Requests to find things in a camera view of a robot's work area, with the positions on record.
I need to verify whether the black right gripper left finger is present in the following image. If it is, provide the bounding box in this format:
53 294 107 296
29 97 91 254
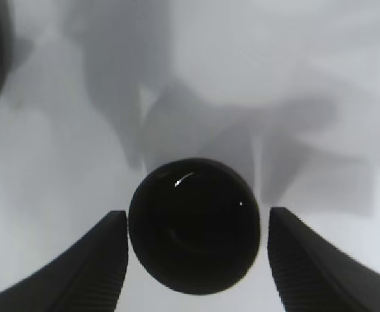
0 211 129 311

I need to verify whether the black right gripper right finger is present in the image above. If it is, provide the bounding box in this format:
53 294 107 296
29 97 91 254
267 207 380 311

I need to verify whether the small black teacup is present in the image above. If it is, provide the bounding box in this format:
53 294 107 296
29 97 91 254
128 158 260 296

